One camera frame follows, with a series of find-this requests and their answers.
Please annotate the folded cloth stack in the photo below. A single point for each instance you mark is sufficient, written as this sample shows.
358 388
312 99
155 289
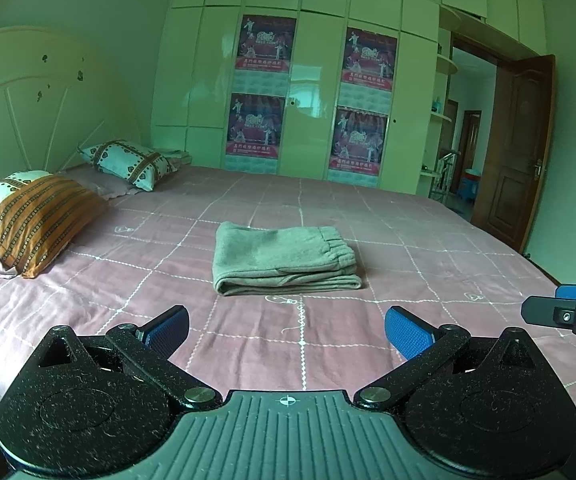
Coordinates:
175 154

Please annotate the heart-print pillow with brown bands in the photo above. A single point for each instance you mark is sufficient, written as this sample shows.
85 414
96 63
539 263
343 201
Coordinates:
123 160

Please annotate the brown wooden door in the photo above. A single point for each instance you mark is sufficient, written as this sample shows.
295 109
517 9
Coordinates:
513 160

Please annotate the bed with pink checked sheet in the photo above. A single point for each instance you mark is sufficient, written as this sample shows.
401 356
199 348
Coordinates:
168 240

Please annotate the cream glossy wardrobe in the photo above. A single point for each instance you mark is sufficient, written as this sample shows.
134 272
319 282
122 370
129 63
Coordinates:
313 60

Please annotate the grey-green knit pants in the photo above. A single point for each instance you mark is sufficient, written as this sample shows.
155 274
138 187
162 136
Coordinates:
278 255

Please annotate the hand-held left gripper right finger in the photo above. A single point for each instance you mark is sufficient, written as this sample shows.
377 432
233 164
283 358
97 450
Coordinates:
405 332

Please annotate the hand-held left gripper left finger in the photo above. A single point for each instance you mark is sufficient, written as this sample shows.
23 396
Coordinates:
168 329

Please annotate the wall poster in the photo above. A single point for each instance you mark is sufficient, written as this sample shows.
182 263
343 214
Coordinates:
266 42
254 127
359 145
370 60

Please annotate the cream bed headboard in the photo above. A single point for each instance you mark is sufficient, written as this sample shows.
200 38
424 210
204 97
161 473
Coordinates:
43 100

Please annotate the cream corner shelf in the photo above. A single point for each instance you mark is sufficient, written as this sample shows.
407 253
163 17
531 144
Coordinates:
445 116

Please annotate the teal bottle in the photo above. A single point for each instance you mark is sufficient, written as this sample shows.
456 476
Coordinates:
437 105

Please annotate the orange striped pillow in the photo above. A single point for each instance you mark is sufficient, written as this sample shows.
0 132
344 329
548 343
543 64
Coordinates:
38 220

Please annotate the metal rack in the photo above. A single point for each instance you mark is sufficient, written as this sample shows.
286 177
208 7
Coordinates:
445 165

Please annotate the red and blue stool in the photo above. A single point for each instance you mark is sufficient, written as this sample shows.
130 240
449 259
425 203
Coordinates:
470 187

